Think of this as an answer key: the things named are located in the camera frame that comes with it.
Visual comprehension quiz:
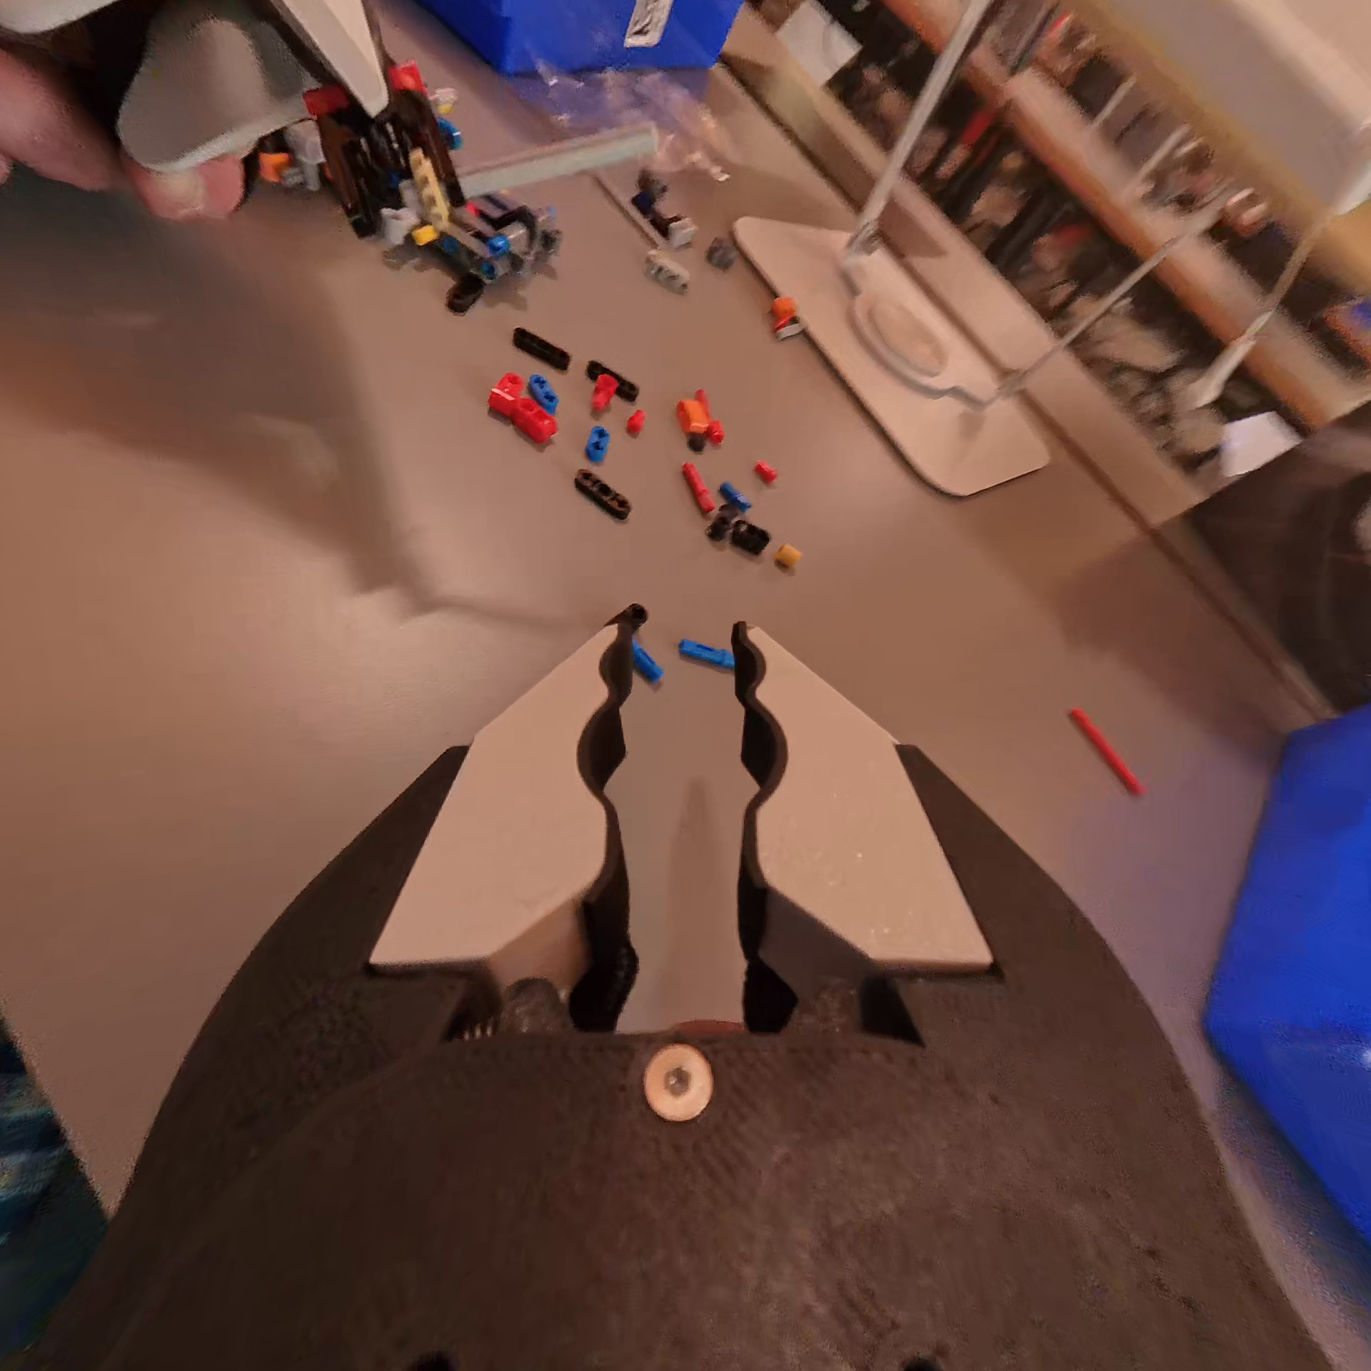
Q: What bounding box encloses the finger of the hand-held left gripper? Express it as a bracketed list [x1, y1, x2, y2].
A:
[268, 0, 389, 117]

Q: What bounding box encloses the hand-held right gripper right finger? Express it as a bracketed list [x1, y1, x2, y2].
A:
[732, 618, 994, 1035]

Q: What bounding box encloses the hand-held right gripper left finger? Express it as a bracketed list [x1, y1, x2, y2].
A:
[369, 605, 648, 1031]

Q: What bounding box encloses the large lego technic chassis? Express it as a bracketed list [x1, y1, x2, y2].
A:
[252, 59, 564, 316]

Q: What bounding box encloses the long grey lego axle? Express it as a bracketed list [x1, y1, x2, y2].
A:
[461, 122, 660, 199]

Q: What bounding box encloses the long thin red lego axle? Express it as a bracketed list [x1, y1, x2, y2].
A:
[1068, 706, 1146, 796]

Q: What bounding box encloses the short grey lego axle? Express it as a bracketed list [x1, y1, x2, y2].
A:
[596, 171, 675, 249]

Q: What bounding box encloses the blue storage bin white label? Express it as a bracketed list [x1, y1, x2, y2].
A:
[412, 0, 746, 76]

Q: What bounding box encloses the pile of clear plastic bags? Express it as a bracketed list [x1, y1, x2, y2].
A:
[515, 54, 741, 183]

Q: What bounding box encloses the plain blue storage bin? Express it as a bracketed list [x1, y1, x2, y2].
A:
[1202, 706, 1371, 1248]

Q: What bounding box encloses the black and grey lego bracket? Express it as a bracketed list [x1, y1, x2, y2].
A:
[632, 170, 697, 246]

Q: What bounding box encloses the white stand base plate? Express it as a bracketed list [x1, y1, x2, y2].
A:
[732, 0, 1352, 499]

